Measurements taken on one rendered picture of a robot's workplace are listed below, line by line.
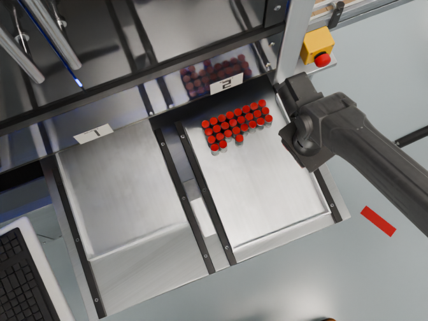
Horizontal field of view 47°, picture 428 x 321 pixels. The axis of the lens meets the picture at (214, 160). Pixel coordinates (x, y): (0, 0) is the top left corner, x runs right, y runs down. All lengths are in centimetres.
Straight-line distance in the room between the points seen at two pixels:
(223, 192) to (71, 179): 40
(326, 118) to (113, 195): 70
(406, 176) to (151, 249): 76
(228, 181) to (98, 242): 37
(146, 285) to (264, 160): 44
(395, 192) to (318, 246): 151
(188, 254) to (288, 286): 95
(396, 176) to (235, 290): 153
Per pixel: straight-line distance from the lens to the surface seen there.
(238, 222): 125
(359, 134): 72
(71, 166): 134
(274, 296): 213
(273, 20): 104
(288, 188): 127
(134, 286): 126
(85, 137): 120
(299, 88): 85
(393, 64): 248
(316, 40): 126
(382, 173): 68
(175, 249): 125
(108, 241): 128
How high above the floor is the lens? 212
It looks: 75 degrees down
